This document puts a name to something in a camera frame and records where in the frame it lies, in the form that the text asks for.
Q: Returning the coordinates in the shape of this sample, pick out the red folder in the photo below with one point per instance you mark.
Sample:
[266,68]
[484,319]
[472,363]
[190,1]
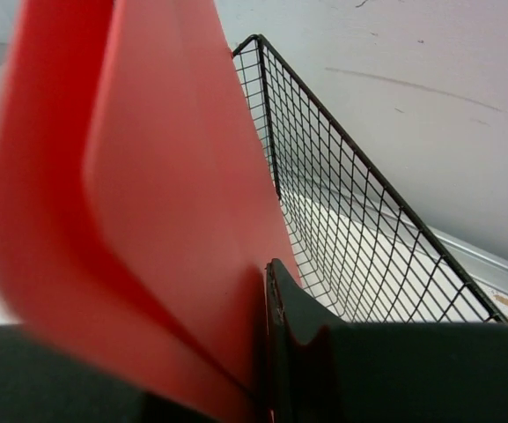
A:
[137,210]

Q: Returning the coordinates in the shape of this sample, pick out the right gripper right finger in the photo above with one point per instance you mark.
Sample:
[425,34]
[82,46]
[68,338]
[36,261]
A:
[323,369]

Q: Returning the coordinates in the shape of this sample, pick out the aluminium table frame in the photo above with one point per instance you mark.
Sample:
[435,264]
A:
[483,266]

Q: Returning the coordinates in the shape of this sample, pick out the black wire mesh rack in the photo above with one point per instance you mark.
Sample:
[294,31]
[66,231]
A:
[361,250]

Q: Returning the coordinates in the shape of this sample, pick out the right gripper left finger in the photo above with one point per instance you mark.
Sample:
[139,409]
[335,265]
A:
[40,384]

